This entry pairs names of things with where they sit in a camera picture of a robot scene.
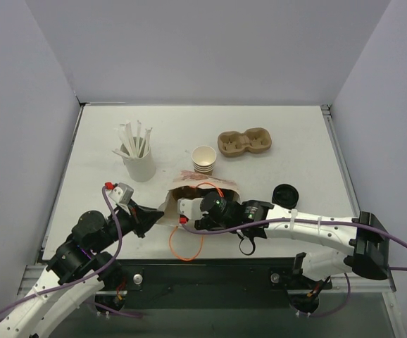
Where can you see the white straw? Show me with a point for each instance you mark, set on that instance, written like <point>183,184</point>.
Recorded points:
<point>146,142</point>
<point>124,140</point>
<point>129,135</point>
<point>138,140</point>

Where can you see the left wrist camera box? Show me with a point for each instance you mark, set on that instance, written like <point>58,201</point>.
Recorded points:
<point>120,193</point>

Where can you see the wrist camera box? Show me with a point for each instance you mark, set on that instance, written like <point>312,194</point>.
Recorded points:
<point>189,210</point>
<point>120,193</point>

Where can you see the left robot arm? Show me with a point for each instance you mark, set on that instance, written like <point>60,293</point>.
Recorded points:
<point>79,268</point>

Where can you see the brown cardboard cup carrier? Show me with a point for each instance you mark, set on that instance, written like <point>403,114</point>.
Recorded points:
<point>254,140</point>
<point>186,192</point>

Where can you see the white cylindrical straw holder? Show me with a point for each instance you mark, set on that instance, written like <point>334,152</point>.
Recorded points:
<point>141,169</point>

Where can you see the stack of black lids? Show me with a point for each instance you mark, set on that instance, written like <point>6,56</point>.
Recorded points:
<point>286,196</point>

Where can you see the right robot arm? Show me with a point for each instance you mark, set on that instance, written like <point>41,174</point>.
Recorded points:
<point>351,245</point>

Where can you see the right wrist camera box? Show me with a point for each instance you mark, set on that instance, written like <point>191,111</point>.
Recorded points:
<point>189,210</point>

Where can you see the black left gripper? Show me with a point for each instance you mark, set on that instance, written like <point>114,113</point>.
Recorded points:
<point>136,218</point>

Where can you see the printed paper takeout bag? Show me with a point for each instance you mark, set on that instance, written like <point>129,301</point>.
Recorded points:
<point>207,184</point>

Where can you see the stack of brown paper cups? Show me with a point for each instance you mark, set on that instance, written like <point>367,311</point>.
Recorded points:
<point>203,159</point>

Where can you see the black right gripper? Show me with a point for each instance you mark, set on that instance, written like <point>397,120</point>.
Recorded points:
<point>202,223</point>

